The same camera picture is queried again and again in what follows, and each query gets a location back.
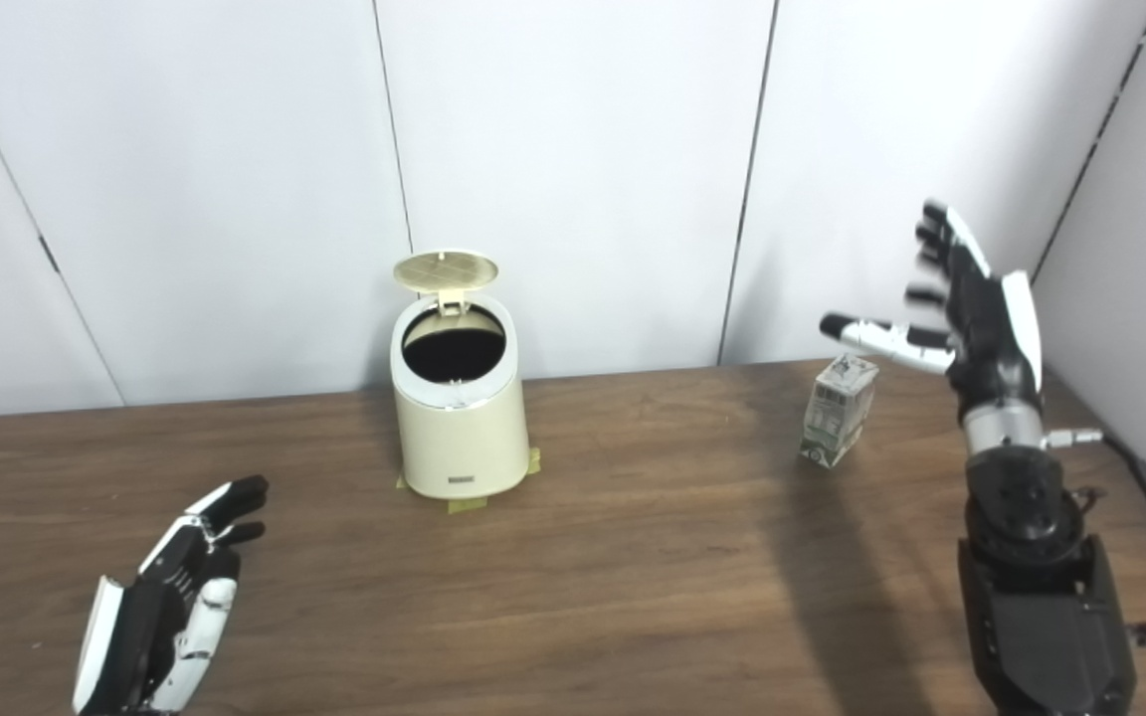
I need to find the cream-colored bin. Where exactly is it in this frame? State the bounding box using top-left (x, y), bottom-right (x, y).
top-left (390, 294), bottom-right (531, 500)

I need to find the white green milk carton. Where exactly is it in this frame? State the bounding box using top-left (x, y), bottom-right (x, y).
top-left (799, 353), bottom-right (879, 468)

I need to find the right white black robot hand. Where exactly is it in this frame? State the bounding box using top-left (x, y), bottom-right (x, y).
top-left (819, 199), bottom-right (1045, 424)

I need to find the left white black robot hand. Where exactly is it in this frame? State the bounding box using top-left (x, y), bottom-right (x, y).
top-left (71, 474), bottom-right (270, 716)

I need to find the round cream bin lid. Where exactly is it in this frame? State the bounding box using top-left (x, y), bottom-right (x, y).
top-left (393, 250), bottom-right (499, 317)

